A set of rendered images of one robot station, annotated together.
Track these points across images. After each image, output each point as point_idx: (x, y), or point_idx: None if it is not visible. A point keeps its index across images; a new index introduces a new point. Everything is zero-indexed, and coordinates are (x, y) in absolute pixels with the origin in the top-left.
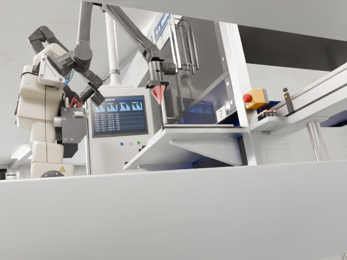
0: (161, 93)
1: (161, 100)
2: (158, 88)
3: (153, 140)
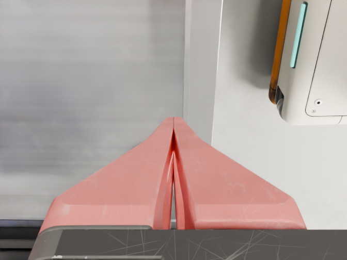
0: (152, 151)
1: (166, 122)
2: (217, 177)
3: (217, 76)
